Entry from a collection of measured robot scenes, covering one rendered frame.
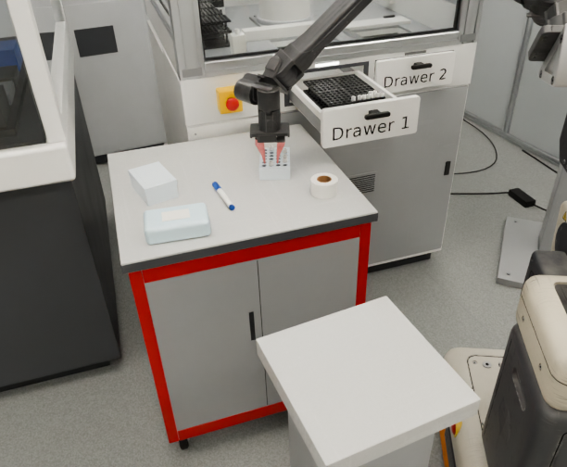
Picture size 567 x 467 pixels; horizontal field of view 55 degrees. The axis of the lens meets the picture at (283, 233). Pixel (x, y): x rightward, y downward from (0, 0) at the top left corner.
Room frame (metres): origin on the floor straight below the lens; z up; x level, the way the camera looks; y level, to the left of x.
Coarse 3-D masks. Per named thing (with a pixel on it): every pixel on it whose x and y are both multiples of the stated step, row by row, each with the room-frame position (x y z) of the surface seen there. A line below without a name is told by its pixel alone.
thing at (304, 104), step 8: (344, 72) 1.78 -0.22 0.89; (352, 72) 1.78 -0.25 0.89; (360, 72) 1.77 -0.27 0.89; (304, 80) 1.73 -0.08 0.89; (368, 80) 1.71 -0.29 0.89; (296, 88) 1.65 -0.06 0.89; (304, 88) 1.73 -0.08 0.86; (376, 88) 1.65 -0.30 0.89; (296, 96) 1.63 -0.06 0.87; (304, 96) 1.57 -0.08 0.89; (392, 96) 1.55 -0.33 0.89; (296, 104) 1.63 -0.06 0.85; (304, 104) 1.57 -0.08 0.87; (312, 104) 1.51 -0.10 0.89; (304, 112) 1.57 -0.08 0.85; (312, 112) 1.50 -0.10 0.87; (320, 112) 1.45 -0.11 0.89; (312, 120) 1.50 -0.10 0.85; (320, 120) 1.44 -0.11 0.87; (320, 128) 1.44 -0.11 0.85
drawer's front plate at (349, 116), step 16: (416, 96) 1.45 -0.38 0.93; (336, 112) 1.38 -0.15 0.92; (352, 112) 1.40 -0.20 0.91; (368, 112) 1.41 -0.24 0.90; (400, 112) 1.44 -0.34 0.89; (416, 112) 1.45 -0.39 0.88; (352, 128) 1.40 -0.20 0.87; (384, 128) 1.43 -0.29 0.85; (400, 128) 1.44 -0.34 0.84; (416, 128) 1.46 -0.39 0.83; (336, 144) 1.39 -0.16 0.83
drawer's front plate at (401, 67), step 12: (384, 60) 1.78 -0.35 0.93; (396, 60) 1.79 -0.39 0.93; (408, 60) 1.80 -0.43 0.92; (420, 60) 1.82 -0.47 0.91; (432, 60) 1.83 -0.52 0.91; (444, 60) 1.84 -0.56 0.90; (384, 72) 1.78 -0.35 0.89; (396, 72) 1.79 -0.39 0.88; (408, 72) 1.80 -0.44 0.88; (420, 72) 1.82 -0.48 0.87; (432, 72) 1.83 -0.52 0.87; (444, 72) 1.84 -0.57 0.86; (408, 84) 1.81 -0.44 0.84; (420, 84) 1.82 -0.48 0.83; (432, 84) 1.83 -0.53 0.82
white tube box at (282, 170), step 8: (272, 152) 1.41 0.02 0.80; (288, 152) 1.40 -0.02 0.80; (272, 160) 1.35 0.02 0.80; (280, 160) 1.35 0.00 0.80; (288, 160) 1.35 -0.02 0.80; (264, 168) 1.31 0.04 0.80; (272, 168) 1.31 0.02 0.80; (280, 168) 1.31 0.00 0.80; (288, 168) 1.31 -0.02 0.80; (264, 176) 1.31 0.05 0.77; (272, 176) 1.31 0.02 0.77; (280, 176) 1.31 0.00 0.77; (288, 176) 1.31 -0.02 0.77
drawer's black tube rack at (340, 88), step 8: (312, 80) 1.70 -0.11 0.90; (320, 80) 1.71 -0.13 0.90; (328, 80) 1.70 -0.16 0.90; (336, 80) 1.70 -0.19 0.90; (344, 80) 1.69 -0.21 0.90; (352, 80) 1.69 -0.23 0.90; (360, 80) 1.69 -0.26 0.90; (312, 88) 1.63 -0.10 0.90; (320, 88) 1.63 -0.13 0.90; (328, 88) 1.62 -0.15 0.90; (336, 88) 1.62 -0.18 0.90; (344, 88) 1.62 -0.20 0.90; (352, 88) 1.62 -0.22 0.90; (360, 88) 1.61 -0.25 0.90; (368, 88) 1.61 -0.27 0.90; (312, 96) 1.64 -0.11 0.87; (320, 96) 1.55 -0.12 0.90; (328, 96) 1.56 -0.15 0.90; (336, 96) 1.55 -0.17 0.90; (344, 96) 1.55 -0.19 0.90; (320, 104) 1.57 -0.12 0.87
